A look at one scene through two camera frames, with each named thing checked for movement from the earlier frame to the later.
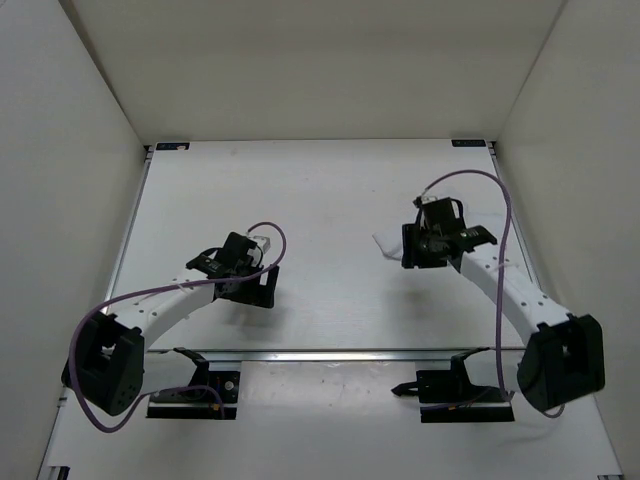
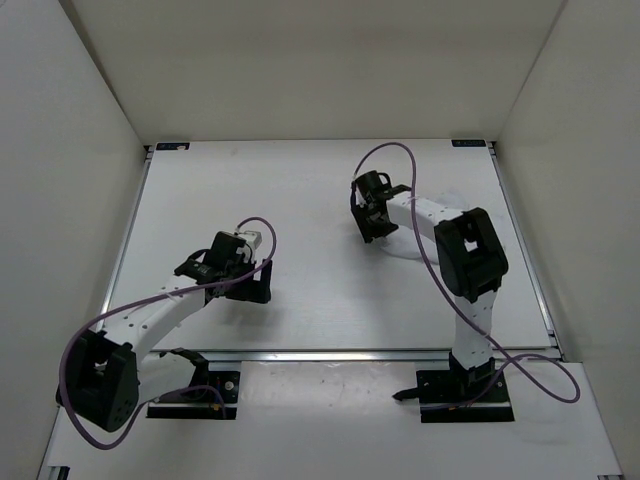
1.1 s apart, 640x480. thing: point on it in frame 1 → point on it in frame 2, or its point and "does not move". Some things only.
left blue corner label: (173, 146) does not move
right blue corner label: (469, 143) does not move
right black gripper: (412, 259) → (370, 232)
